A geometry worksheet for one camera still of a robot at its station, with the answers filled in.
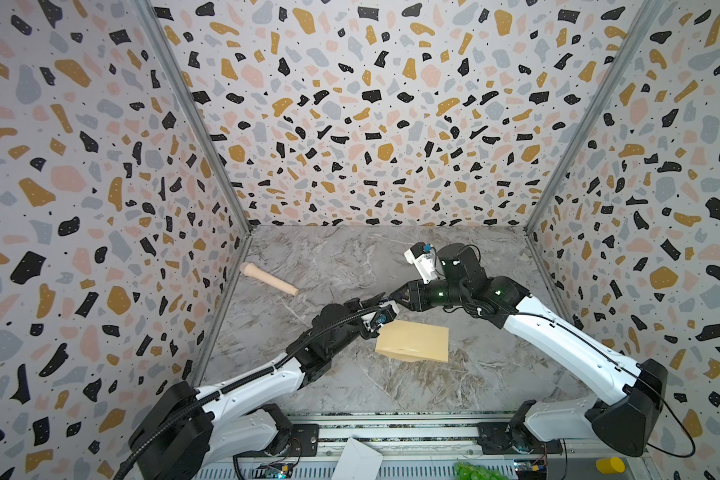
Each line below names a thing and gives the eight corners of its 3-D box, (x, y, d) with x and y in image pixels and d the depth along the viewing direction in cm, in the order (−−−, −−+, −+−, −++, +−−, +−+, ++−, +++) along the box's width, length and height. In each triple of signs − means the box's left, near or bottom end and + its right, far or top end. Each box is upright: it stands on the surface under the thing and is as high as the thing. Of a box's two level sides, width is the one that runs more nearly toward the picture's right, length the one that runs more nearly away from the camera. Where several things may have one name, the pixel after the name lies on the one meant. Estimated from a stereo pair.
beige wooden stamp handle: (241, 274, 109) (238, 268, 107) (250, 265, 112) (247, 259, 109) (290, 302, 102) (288, 296, 99) (299, 292, 104) (297, 286, 102)
